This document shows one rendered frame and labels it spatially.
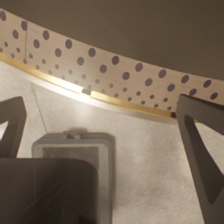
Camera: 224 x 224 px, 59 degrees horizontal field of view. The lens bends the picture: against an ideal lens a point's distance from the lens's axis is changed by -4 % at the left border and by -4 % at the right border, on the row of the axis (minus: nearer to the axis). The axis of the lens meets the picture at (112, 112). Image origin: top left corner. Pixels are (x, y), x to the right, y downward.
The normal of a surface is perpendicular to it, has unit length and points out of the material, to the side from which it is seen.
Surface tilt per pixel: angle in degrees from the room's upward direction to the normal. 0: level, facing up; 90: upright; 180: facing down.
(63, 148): 0
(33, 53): 43
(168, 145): 0
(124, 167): 0
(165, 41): 62
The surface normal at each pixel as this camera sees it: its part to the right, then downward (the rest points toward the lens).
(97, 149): 0.03, 0.09
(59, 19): -0.32, 0.86
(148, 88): -0.14, 0.73
